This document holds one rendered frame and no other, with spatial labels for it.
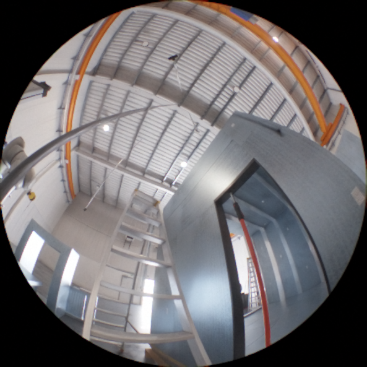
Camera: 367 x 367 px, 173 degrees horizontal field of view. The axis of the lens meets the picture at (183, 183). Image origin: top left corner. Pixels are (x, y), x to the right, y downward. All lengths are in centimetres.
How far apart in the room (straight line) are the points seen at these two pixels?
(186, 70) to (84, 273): 1395
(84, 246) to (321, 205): 1108
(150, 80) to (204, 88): 287
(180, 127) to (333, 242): 710
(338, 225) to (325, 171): 29
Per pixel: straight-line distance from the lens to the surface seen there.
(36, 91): 97
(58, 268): 268
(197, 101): 698
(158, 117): 705
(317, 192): 76
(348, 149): 491
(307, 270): 423
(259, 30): 787
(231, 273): 94
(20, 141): 93
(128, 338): 55
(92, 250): 1066
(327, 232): 71
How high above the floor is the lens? 127
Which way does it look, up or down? 52 degrees up
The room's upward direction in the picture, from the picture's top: 1 degrees clockwise
